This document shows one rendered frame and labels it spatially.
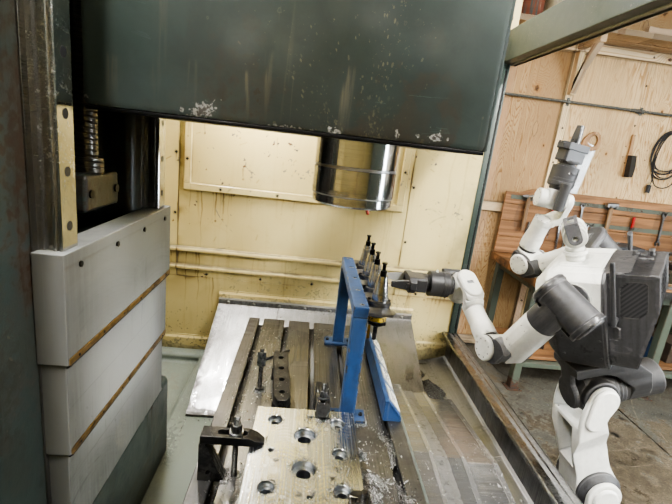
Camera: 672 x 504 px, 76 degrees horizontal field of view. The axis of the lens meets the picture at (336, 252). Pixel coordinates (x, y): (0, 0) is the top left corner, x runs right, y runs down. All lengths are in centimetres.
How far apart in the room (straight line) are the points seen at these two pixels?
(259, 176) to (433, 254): 84
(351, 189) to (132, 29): 42
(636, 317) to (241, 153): 147
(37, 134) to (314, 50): 41
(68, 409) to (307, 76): 65
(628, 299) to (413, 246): 92
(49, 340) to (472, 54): 78
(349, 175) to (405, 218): 117
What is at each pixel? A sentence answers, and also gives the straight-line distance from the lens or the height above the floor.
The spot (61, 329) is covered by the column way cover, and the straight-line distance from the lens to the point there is 77.
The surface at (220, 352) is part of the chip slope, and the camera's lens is 185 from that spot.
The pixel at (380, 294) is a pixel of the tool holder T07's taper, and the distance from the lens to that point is 113.
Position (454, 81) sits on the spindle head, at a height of 173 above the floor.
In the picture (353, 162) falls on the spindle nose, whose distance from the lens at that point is 77.
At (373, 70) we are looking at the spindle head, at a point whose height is 173.
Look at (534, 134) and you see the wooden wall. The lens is 389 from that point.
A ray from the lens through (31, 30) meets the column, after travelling 73.
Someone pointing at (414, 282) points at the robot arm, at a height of 120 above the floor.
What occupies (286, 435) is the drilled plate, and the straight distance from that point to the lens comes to 102.
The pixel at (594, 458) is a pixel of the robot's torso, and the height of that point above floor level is 74.
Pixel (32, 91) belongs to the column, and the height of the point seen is 163.
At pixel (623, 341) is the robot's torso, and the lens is 141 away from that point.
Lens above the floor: 162
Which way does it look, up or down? 14 degrees down
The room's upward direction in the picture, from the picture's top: 7 degrees clockwise
